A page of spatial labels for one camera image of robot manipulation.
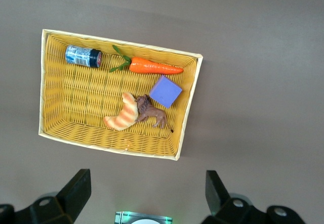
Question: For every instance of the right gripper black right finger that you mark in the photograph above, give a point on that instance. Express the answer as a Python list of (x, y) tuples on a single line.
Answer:
[(220, 198)]

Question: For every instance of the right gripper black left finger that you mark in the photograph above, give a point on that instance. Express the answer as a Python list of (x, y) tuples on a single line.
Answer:
[(73, 198)]

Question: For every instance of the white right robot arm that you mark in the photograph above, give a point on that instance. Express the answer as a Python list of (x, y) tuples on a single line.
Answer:
[(146, 222)]

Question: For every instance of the striped toy croissant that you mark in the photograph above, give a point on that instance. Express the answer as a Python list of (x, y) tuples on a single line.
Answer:
[(125, 116)]

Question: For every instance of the yellow woven rectangular basket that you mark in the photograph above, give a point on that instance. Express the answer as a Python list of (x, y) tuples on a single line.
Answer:
[(83, 100)]

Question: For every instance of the brown toy lion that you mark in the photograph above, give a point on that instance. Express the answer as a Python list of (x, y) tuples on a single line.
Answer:
[(149, 111)]

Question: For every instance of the purple cube block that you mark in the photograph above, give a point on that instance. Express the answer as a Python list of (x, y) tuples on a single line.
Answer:
[(165, 92)]

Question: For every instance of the brown table mat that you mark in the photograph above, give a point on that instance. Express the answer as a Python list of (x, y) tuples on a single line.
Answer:
[(253, 82)]

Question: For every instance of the small jar with black lid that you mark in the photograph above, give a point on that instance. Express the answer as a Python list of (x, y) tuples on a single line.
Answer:
[(81, 55)]

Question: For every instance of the orange toy carrot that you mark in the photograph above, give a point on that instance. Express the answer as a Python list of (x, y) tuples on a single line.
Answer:
[(152, 66)]

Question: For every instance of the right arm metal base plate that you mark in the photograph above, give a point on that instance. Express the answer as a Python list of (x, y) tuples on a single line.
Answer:
[(121, 217)]

